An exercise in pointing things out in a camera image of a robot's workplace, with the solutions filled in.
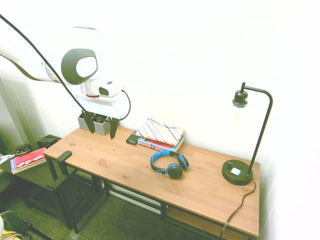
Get dark side table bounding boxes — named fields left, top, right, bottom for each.
left=0, top=134, right=64, bottom=193

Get gray fabric organizer box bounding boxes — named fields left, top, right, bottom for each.
left=77, top=112, right=111, bottom=136

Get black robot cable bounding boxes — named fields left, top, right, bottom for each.
left=0, top=14, right=132, bottom=123

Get wooden desk with black frame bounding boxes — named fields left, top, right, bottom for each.
left=42, top=124, right=261, bottom=240

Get red cover book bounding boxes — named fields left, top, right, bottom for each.
left=9, top=147, right=48, bottom=175

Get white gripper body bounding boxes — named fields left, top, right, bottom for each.
left=70, top=92, right=125, bottom=120

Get yellow cable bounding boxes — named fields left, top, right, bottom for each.
left=0, top=229, right=22, bottom=240

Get blue and black headphones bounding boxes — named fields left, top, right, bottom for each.
left=149, top=149, right=190, bottom=180

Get black chair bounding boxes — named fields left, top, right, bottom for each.
left=24, top=167, right=107, bottom=227

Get clear light bulb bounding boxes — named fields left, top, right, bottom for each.
left=231, top=102, right=245, bottom=126

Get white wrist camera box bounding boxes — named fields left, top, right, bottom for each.
left=98, top=79, right=125, bottom=98

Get black desk lamp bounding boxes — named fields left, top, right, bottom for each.
left=221, top=81, right=274, bottom=187

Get striped patterned pouch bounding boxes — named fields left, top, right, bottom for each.
left=135, top=117, right=186, bottom=147

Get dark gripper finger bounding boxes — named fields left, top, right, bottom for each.
left=82, top=110, right=96, bottom=135
left=109, top=117, right=120, bottom=141

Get black smartphone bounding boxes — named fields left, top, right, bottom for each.
left=125, top=133, right=140, bottom=146

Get black lamp power cable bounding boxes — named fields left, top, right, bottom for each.
left=219, top=178, right=257, bottom=238

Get red and blue book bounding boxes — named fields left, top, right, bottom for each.
left=137, top=136, right=185, bottom=153

